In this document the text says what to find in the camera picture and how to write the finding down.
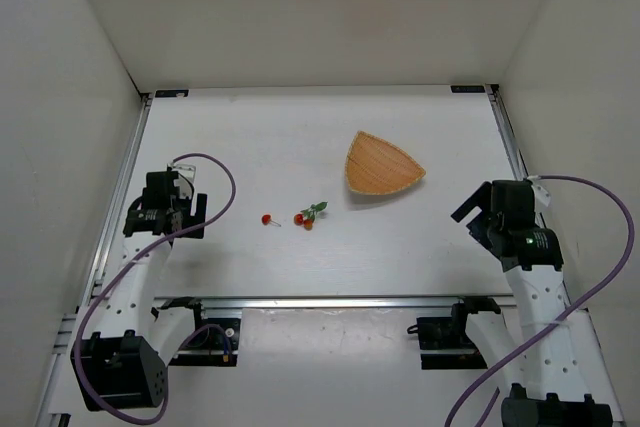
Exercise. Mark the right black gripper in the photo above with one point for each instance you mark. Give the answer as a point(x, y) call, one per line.
point(477, 223)

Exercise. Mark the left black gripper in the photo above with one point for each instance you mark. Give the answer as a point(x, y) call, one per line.
point(189, 219)

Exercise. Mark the single red fake cherry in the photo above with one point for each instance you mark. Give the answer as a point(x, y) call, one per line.
point(267, 219)

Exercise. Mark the red cherries with green leaves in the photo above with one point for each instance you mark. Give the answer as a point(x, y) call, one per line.
point(306, 218)

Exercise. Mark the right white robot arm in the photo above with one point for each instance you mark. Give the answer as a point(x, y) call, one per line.
point(542, 383)

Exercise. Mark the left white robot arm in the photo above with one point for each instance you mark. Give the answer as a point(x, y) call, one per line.
point(123, 356)

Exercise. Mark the woven triangular fruit basket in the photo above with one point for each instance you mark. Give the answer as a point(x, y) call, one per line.
point(377, 167)

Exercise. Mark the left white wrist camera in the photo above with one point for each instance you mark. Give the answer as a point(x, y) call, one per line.
point(185, 179)

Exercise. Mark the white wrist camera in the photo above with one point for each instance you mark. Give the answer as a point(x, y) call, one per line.
point(541, 194)
point(185, 179)

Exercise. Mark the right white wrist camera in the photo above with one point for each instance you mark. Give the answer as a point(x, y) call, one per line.
point(541, 194)

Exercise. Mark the front aluminium frame rail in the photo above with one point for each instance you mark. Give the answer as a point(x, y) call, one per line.
point(328, 302)

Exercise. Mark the aluminium frame rail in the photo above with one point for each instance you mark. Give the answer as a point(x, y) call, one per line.
point(515, 147)
point(109, 229)
point(328, 302)

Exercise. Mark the right aluminium frame rail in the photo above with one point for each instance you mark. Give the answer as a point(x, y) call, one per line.
point(515, 147)

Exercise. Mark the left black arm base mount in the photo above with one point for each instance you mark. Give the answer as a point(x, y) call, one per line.
point(218, 339)

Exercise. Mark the right black corner bracket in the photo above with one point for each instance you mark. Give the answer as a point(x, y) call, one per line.
point(467, 89)

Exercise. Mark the black corner bracket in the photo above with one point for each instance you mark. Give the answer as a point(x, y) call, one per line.
point(171, 93)
point(467, 89)

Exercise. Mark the left black corner bracket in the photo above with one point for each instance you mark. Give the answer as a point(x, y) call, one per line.
point(171, 93)

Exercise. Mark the left aluminium frame rail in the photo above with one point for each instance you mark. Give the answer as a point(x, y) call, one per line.
point(109, 229)

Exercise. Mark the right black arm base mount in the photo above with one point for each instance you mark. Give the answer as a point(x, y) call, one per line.
point(443, 341)

